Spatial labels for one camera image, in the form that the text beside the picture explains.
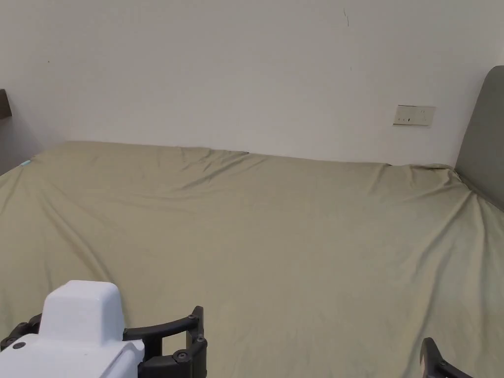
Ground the white wall socket panel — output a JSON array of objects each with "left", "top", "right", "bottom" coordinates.
[{"left": 392, "top": 104, "right": 438, "bottom": 128}]

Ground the grey-green padded headboard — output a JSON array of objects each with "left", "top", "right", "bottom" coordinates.
[{"left": 454, "top": 64, "right": 504, "bottom": 214}]

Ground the bed with pale green sheet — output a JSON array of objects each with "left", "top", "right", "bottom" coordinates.
[{"left": 0, "top": 140, "right": 504, "bottom": 378}]

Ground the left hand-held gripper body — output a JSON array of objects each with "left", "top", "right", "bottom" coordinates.
[{"left": 0, "top": 280, "right": 146, "bottom": 378}]

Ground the dark brown wooden board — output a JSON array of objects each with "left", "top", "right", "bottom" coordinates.
[{"left": 0, "top": 88, "right": 13, "bottom": 119}]

